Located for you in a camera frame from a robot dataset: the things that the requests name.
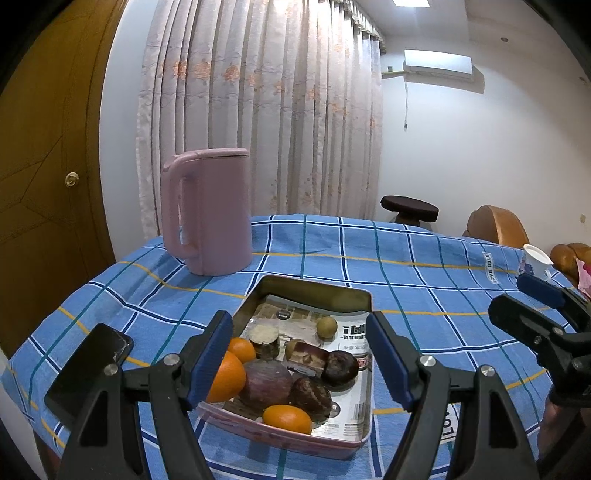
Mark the wooden door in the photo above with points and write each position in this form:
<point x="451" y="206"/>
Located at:
<point x="46" y="207"/>

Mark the brown round fruit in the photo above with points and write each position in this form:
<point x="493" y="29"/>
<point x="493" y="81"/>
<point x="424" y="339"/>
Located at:
<point x="311" y="394"/>

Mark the small round can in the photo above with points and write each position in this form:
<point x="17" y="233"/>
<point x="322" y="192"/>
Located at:
<point x="264" y="333"/>

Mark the small yellow fruit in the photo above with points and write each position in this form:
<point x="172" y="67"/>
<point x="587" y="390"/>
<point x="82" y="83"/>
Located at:
<point x="325" y="327"/>

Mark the white printed cup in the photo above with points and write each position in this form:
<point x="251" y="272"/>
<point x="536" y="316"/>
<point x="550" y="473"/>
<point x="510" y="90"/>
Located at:
<point x="531" y="261"/>

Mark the person's right forearm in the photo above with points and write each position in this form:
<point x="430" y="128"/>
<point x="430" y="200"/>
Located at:
<point x="563" y="429"/>

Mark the dark round fruit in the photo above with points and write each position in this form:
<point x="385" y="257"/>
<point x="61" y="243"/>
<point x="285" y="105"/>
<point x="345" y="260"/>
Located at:
<point x="341" y="367"/>

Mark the ceiling light panel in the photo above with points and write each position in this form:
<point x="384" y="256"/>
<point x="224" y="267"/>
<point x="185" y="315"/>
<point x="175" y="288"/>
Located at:
<point x="408" y="2"/>

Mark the pink floral curtain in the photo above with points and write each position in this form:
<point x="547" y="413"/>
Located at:
<point x="258" y="115"/>

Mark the printed paper sheet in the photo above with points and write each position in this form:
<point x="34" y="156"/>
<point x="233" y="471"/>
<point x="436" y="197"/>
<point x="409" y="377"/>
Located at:
<point x="346" y="332"/>

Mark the pink metal tin box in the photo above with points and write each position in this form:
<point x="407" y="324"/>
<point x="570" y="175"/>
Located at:
<point x="295" y="441"/>

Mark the white air conditioner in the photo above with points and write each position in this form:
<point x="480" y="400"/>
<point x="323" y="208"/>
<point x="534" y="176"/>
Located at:
<point x="438" y="64"/>

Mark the dark round stool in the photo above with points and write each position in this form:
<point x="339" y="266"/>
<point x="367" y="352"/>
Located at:
<point x="408" y="207"/>

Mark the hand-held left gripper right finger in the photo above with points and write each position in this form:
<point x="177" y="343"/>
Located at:
<point x="388" y="360"/>

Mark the large purple fruit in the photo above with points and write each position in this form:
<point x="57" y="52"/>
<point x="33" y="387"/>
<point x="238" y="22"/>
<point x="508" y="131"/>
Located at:
<point x="265" y="383"/>

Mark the brown leather sofa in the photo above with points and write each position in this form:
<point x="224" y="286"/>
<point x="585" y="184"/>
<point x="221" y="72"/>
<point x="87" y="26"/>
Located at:
<point x="565" y="256"/>

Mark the pink patterned cushion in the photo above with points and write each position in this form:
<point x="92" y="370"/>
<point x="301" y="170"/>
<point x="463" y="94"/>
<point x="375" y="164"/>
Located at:
<point x="585" y="277"/>

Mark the black smartphone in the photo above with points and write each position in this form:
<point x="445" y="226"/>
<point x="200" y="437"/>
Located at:
<point x="87" y="364"/>

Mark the large orange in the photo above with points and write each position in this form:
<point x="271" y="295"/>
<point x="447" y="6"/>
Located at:
<point x="228" y="378"/>

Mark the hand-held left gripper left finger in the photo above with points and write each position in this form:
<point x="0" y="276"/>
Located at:
<point x="214" y="355"/>

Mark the brown leather armchair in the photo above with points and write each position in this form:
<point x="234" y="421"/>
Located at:
<point x="494" y="226"/>

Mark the small orange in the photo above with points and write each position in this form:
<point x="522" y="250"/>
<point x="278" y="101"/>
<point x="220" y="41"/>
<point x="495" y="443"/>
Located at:
<point x="286" y="417"/>
<point x="242" y="349"/>

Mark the pink electric kettle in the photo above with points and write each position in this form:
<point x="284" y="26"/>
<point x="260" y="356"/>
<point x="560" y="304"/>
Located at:
<point x="217" y="207"/>

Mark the brass door knob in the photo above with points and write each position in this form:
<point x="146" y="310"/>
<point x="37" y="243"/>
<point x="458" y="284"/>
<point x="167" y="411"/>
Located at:
<point x="72" y="180"/>

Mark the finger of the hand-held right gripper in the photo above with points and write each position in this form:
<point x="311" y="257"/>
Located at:
<point x="540" y="287"/>
<point x="517" y="316"/>

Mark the blue plaid tablecloth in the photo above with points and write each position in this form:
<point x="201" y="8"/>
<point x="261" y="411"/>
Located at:
<point x="438" y="286"/>

